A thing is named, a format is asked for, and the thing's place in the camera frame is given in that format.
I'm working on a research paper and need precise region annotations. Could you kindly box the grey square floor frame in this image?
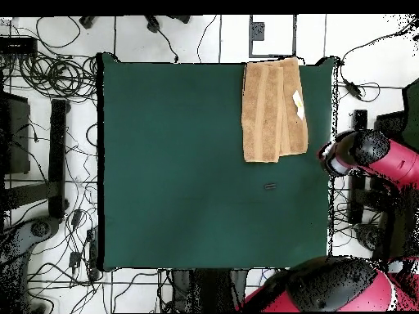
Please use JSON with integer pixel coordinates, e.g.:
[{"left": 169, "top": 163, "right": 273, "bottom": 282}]
[{"left": 248, "top": 14, "right": 298, "bottom": 59}]

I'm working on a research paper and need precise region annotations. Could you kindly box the small grey box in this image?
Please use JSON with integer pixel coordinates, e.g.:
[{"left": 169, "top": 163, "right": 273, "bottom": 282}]
[{"left": 250, "top": 21, "right": 265, "bottom": 42}]

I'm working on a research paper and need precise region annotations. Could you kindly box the grey chair base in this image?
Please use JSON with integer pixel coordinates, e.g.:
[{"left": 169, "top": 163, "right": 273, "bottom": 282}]
[
  {"left": 354, "top": 223, "right": 385, "bottom": 252},
  {"left": 0, "top": 215, "right": 61, "bottom": 266}
]

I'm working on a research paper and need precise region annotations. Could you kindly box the dark green table cloth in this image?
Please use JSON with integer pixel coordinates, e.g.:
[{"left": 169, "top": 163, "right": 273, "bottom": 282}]
[{"left": 97, "top": 52, "right": 338, "bottom": 272}]

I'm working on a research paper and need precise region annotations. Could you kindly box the black electronics box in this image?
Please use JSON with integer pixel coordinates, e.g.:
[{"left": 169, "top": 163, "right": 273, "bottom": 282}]
[{"left": 0, "top": 36, "right": 38, "bottom": 56}]

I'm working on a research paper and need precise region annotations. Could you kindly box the green cloth sheet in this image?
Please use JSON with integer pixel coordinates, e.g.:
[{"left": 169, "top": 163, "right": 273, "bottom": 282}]
[{"left": 401, "top": 78, "right": 419, "bottom": 151}]

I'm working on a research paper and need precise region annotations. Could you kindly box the black flat panel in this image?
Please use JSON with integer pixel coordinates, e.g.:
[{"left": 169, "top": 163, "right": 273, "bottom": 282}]
[
  {"left": 373, "top": 110, "right": 407, "bottom": 135},
  {"left": 0, "top": 92, "right": 31, "bottom": 175}
]

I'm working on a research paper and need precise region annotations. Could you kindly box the black power adapter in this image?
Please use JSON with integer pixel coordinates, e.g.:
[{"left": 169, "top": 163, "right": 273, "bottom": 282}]
[{"left": 342, "top": 81, "right": 363, "bottom": 101}]

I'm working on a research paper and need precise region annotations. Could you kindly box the tan terry towel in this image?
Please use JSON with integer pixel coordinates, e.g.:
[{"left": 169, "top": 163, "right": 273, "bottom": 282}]
[{"left": 241, "top": 56, "right": 309, "bottom": 164}]

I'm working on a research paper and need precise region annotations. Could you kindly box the coiled black cable bundle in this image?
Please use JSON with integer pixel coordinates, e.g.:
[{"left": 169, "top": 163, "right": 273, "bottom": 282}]
[{"left": 19, "top": 53, "right": 99, "bottom": 99}]

